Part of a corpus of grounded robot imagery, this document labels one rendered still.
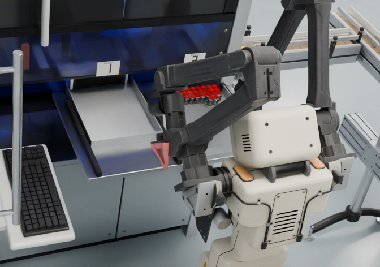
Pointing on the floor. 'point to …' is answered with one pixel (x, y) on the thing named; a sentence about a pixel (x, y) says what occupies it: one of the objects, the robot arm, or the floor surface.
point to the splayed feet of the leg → (340, 220)
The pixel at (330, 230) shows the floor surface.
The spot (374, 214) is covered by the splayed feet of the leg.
